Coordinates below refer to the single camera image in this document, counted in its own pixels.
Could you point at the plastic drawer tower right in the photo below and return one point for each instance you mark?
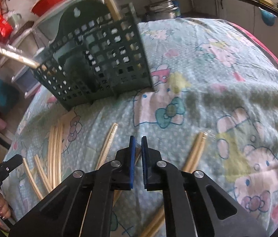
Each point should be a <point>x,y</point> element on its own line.
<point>30,43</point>

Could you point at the steel pots under shelf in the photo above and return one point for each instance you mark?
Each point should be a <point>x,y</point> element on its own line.
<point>168,9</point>

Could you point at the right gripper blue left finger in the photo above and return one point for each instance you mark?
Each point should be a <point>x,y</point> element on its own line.
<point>132,148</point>

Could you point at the white kitchen cabinets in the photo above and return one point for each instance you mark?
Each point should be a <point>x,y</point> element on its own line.
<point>252,17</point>

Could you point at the dark green utensil basket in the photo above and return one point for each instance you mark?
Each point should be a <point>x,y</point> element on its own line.
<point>93,56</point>

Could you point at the wrapped chopsticks right pair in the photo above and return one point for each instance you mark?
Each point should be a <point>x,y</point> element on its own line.
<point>175,213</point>

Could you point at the Hello Kitty patterned tablecloth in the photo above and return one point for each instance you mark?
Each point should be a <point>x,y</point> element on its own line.
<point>209,75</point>

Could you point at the chopsticks leaning in basket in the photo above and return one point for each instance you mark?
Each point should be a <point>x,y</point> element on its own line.
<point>13,53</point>

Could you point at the blue hanging bowl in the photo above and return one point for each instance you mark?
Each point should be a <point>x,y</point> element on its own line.
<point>267,17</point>

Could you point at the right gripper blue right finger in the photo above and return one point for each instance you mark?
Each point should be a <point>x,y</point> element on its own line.
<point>145,160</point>

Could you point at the chopsticks long pair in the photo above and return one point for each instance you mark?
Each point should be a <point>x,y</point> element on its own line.
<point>41,174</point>

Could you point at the wrapped chopsticks bundle upper left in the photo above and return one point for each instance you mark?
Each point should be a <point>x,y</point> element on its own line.
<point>54,161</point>

